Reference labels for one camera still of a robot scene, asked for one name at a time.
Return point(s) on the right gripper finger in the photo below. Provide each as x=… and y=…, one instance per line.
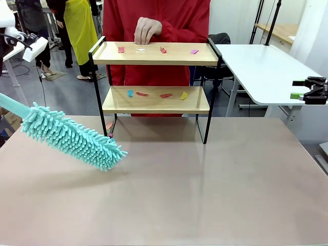
x=296, y=95
x=299, y=82

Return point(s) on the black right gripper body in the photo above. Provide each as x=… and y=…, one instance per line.
x=317, y=96

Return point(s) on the teal microfiber duster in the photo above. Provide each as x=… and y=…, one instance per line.
x=71, y=135

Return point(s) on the person's left forearm red sleeve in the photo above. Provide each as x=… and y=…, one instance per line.
x=171, y=30

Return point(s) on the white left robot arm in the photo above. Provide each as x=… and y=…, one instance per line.
x=6, y=12

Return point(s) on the person's left hand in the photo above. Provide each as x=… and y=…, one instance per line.
x=147, y=28

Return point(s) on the white rounded side table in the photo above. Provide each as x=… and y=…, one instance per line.
x=256, y=71

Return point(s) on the white curtain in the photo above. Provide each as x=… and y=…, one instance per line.
x=312, y=30

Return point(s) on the wooden top desk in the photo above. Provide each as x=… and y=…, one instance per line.
x=282, y=29

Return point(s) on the black tripod stand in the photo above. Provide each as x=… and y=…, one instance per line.
x=272, y=25

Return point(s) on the black metal rod stand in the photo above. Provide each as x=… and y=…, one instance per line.
x=257, y=23

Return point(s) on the black office chair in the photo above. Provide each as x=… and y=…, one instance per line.
x=224, y=39

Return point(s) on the yellow paper scrap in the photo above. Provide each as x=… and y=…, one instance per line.
x=183, y=95

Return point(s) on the person in red jacket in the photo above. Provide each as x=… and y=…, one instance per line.
x=179, y=15

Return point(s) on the red crumpled paper scrap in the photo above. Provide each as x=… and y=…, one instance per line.
x=163, y=50

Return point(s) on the red long paper strip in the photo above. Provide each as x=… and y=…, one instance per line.
x=141, y=94

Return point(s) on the white paper scrap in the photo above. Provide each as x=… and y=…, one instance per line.
x=140, y=49

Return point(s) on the blue paper scrap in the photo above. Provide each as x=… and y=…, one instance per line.
x=130, y=93

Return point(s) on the red flat paper scrap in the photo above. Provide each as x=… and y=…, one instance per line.
x=121, y=49

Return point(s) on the person in yellow apron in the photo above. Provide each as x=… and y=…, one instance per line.
x=79, y=25

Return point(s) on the beige floor mat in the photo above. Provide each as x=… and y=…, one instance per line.
x=57, y=75

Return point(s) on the person in dark clothes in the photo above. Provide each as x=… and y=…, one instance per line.
x=36, y=15

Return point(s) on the white rectangular desk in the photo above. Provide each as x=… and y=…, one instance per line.
x=14, y=77

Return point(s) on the cardboard box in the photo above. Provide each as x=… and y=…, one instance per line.
x=12, y=123

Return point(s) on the two-tier wooden black-frame shelf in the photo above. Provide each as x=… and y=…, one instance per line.
x=153, y=57

